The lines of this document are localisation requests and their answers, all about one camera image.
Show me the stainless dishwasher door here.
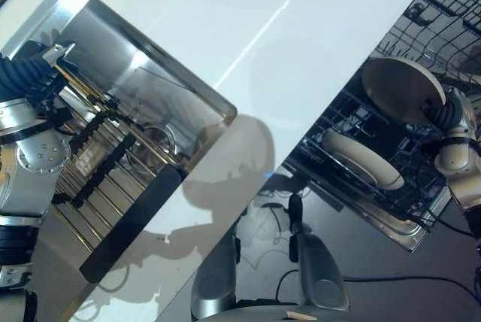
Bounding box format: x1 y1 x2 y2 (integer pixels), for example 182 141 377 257
282 158 450 254

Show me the stainless steel sink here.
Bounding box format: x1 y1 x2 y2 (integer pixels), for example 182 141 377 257
0 0 239 259

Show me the beige round plate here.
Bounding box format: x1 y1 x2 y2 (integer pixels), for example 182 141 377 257
361 56 447 126
322 127 407 191

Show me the robot torso silver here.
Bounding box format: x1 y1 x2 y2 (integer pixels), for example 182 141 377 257
201 303 353 322

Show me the round metal sink drain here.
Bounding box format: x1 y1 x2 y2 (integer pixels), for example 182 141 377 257
140 123 178 158

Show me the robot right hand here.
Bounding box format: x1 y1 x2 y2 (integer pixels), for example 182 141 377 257
421 87 481 138

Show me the robot left leg silver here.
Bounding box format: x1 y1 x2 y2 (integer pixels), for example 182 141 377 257
190 220 242 321

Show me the black floor cable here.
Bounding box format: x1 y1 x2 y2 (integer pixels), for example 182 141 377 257
276 268 481 306

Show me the black wire dishwasher rack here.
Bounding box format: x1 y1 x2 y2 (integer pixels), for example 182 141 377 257
296 0 481 233

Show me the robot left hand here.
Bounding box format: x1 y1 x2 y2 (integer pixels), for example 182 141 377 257
0 41 78 113

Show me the roll-up sink drying rack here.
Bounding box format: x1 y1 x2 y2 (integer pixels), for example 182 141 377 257
52 68 185 286

